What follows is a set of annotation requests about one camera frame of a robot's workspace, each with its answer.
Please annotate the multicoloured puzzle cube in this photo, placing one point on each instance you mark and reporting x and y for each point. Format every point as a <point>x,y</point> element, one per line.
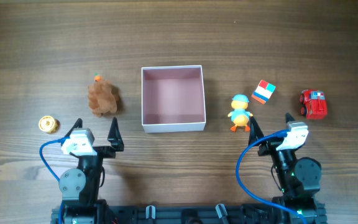
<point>263,92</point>

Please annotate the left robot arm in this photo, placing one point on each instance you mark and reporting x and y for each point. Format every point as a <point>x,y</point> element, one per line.
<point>80,185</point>

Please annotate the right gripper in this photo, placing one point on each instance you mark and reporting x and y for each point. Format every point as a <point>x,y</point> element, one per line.
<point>255,131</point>

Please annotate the yellow duck toy blue hat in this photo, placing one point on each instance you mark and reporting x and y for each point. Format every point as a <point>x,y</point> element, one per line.
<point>239,115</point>

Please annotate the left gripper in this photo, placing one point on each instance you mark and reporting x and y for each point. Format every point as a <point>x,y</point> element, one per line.
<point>114,137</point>

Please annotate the red toy truck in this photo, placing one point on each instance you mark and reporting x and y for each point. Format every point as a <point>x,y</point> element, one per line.
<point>314,104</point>

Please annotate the brown plush toy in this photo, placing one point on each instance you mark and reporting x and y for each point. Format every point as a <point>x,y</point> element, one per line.
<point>103,97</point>

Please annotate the yellow plastic wheel toy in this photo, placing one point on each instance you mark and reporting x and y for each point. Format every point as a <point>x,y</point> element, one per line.
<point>48,124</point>

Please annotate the white box pink interior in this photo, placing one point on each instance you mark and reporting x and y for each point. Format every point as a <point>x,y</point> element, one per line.
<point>173,99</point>

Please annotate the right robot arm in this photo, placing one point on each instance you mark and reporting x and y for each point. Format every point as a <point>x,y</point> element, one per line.
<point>298,179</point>

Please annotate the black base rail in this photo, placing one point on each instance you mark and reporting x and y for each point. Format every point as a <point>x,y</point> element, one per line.
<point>185,214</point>

